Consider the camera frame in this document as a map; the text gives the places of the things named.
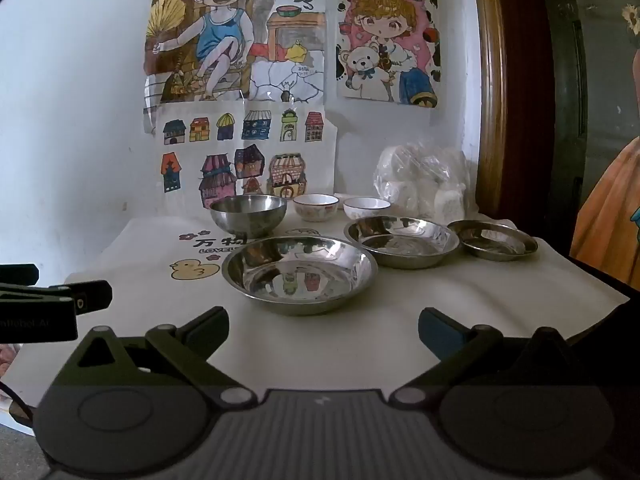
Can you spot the white duck print cloth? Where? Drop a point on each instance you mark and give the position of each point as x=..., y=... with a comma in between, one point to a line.
x=150, y=310

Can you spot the medium steel plate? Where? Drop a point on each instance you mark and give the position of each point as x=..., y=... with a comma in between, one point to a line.
x=400, y=245

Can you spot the large steel plate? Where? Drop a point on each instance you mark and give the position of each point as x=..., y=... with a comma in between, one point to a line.
x=300, y=280

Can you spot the coloured houses drawing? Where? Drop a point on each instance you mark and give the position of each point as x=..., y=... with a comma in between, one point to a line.
x=250, y=135

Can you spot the dark door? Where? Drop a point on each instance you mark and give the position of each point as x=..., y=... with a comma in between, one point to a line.
x=595, y=85

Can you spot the child with fan drawing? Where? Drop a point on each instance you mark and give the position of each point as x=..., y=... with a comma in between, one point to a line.
x=220, y=35

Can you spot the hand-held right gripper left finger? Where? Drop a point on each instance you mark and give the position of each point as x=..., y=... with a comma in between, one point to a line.
x=209, y=327

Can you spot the cartoon figure teddy bear poster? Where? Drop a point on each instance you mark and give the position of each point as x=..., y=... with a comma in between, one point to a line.
x=385, y=35

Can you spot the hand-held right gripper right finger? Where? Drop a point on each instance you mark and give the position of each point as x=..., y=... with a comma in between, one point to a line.
x=440, y=332

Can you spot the orange cloth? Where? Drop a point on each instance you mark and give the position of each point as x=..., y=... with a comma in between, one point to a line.
x=610, y=210

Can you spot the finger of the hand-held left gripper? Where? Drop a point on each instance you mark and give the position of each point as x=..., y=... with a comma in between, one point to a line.
x=20, y=274
x=90, y=296

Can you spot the small steel plate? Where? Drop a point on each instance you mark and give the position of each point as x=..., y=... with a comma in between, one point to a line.
x=492, y=241

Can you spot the brown wooden door frame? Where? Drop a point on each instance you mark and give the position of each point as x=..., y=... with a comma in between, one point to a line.
x=505, y=110

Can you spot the clear plastic bag white blocks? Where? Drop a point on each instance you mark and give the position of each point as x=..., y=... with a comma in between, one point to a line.
x=425, y=180

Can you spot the plain white ceramic bowl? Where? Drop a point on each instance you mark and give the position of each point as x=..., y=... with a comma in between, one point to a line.
x=366, y=207

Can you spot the deep steel bowl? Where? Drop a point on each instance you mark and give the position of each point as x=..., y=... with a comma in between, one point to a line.
x=247, y=221

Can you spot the patterned ceramic bowl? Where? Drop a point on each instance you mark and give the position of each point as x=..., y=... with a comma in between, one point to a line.
x=315, y=210

